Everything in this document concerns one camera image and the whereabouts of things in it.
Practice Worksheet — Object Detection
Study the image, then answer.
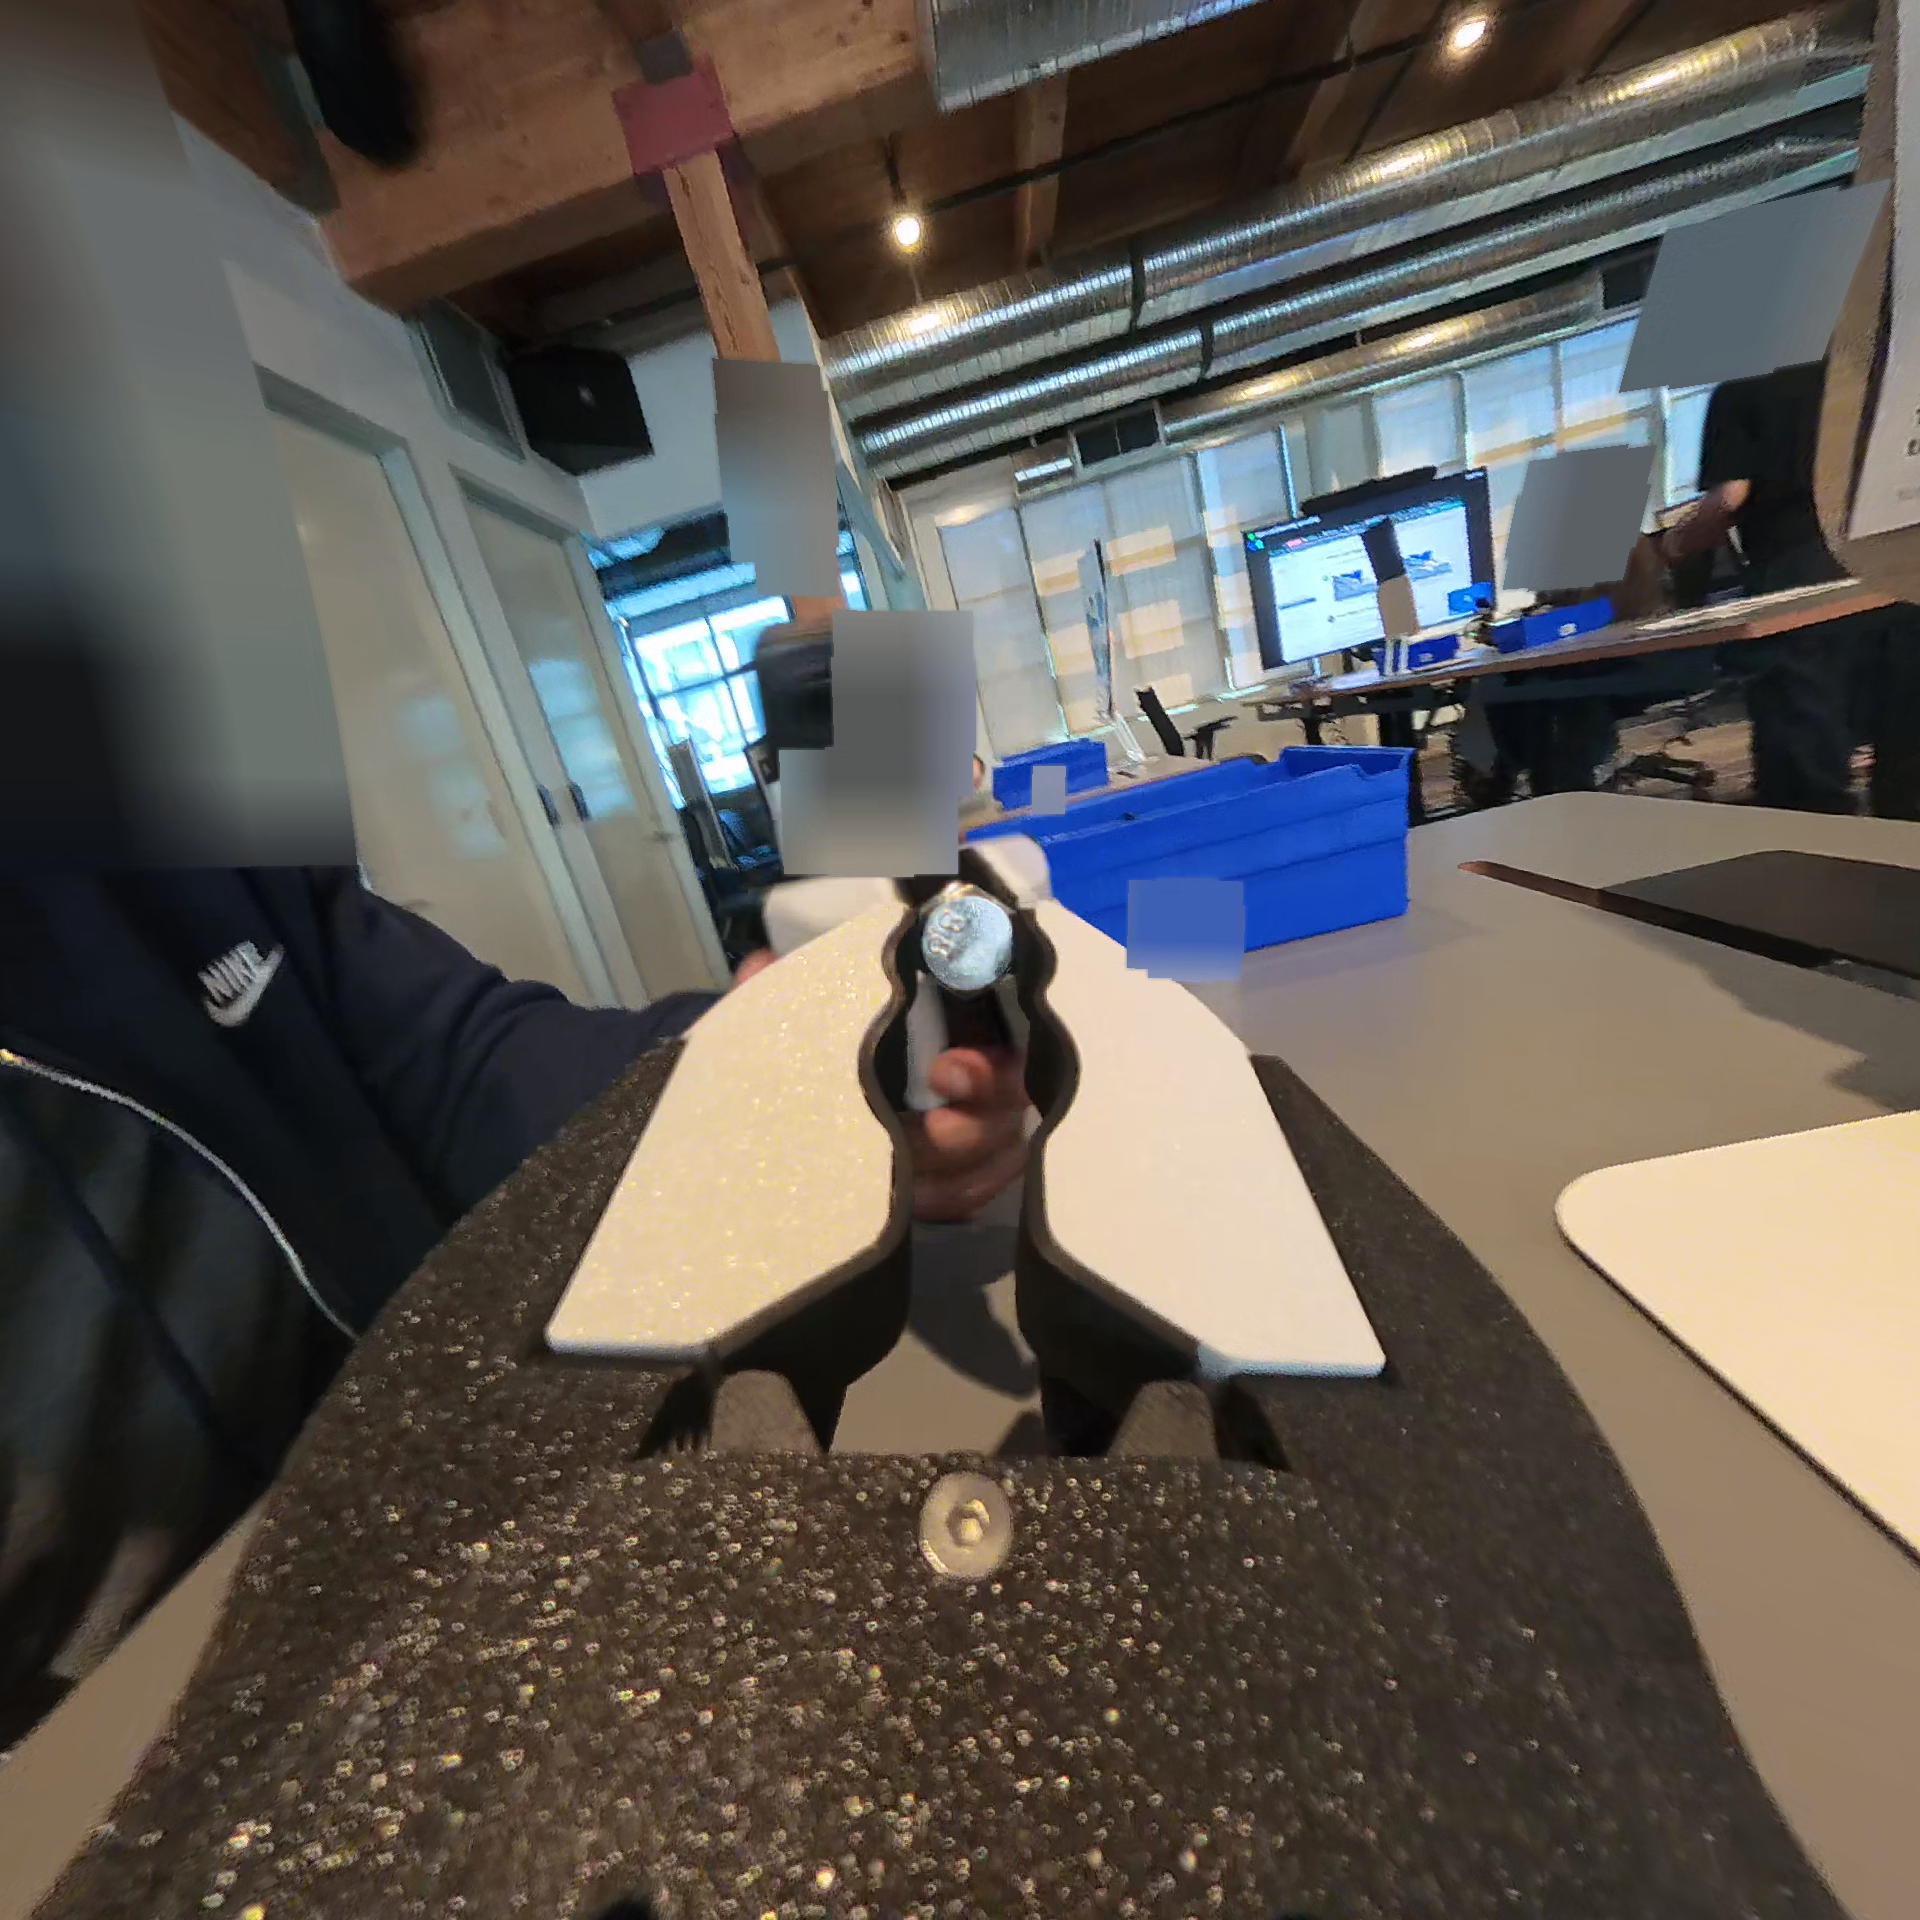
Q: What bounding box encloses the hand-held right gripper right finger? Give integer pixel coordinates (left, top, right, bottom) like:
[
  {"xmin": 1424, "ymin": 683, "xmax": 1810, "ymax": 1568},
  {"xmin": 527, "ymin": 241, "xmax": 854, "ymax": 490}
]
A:
[{"xmin": 1019, "ymin": 901, "xmax": 1393, "ymax": 1451}]

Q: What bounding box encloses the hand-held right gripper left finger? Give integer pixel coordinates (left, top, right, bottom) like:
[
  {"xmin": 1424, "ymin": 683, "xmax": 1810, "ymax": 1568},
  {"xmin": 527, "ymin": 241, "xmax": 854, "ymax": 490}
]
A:
[{"xmin": 544, "ymin": 901, "xmax": 918, "ymax": 1451}]

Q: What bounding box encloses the steel hex bolt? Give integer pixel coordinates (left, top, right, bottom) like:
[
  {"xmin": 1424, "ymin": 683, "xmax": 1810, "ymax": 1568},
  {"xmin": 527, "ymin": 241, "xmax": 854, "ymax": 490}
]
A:
[{"xmin": 920, "ymin": 888, "xmax": 1022, "ymax": 992}]

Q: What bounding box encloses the blue plastic bin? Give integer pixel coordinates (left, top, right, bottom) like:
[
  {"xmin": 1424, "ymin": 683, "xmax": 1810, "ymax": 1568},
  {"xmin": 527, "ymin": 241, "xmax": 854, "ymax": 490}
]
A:
[
  {"xmin": 967, "ymin": 746, "xmax": 1415, "ymax": 950},
  {"xmin": 995, "ymin": 738, "xmax": 1114, "ymax": 812},
  {"xmin": 1489, "ymin": 596, "xmax": 1619, "ymax": 654}
]

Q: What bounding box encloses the person's left forearm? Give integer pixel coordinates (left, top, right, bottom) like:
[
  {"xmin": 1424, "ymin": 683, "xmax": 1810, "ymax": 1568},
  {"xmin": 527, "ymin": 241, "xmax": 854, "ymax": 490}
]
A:
[{"xmin": 451, "ymin": 961, "xmax": 736, "ymax": 1202}]

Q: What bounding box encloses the person's left hand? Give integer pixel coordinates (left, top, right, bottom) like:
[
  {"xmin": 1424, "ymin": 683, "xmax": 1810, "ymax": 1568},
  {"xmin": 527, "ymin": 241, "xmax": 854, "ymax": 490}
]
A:
[{"xmin": 900, "ymin": 1042, "xmax": 1039, "ymax": 1221}]

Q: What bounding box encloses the black office chair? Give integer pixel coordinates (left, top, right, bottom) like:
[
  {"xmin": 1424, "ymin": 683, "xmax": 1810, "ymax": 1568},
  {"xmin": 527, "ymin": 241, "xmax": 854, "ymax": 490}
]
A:
[{"xmin": 1131, "ymin": 689, "xmax": 1239, "ymax": 758}]

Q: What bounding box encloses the white door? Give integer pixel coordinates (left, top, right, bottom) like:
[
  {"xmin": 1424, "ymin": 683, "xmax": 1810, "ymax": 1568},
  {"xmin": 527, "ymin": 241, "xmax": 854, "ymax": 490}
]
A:
[{"xmin": 451, "ymin": 470, "xmax": 729, "ymax": 1000}]

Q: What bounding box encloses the person's dark jacket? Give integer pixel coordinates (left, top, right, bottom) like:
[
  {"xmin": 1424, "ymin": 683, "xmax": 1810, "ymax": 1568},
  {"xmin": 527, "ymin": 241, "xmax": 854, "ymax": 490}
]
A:
[{"xmin": 0, "ymin": 861, "xmax": 723, "ymax": 1749}]

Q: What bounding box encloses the long wooden desk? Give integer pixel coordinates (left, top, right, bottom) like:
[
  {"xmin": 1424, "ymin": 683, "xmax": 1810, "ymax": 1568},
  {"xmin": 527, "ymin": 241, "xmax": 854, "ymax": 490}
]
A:
[{"xmin": 1236, "ymin": 586, "xmax": 1907, "ymax": 797}]

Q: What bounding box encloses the printed instruction sheet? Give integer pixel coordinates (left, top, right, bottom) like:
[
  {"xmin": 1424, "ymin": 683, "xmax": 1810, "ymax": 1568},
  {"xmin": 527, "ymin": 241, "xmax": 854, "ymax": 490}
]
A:
[{"xmin": 1848, "ymin": 382, "xmax": 1920, "ymax": 545}]

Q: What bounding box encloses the wooden sign board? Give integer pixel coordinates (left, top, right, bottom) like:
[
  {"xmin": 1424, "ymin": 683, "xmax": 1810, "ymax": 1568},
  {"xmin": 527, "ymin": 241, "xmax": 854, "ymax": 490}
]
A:
[{"xmin": 1815, "ymin": 181, "xmax": 1920, "ymax": 589}]

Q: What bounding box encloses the black wall speaker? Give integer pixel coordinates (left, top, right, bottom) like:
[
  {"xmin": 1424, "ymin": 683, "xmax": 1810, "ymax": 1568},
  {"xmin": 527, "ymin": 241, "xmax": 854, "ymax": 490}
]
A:
[{"xmin": 503, "ymin": 345, "xmax": 657, "ymax": 477}]

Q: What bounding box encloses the wooden support post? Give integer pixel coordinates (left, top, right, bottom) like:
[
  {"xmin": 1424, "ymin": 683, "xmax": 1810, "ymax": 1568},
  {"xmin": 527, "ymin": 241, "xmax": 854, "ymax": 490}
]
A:
[{"xmin": 612, "ymin": 60, "xmax": 790, "ymax": 365}]

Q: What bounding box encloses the large wall monitor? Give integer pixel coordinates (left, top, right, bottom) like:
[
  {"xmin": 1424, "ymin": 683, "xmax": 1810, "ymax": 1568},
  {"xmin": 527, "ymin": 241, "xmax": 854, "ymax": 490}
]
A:
[{"xmin": 1246, "ymin": 468, "xmax": 1498, "ymax": 673}]

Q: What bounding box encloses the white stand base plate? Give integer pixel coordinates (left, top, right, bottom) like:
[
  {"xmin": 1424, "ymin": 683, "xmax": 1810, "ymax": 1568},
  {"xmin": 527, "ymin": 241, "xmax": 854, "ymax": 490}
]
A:
[{"xmin": 1555, "ymin": 1110, "xmax": 1920, "ymax": 1554}]

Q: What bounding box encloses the long silver air duct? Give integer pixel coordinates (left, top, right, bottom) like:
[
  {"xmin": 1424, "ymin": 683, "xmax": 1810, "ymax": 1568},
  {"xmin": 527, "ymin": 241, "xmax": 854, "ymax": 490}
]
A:
[
  {"xmin": 823, "ymin": 8, "xmax": 1876, "ymax": 385},
  {"xmin": 855, "ymin": 136, "xmax": 1870, "ymax": 473}
]

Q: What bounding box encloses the large silver air duct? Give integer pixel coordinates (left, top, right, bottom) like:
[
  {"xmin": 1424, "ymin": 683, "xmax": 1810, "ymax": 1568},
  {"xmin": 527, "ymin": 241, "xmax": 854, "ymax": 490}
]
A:
[{"xmin": 920, "ymin": 0, "xmax": 1278, "ymax": 115}]

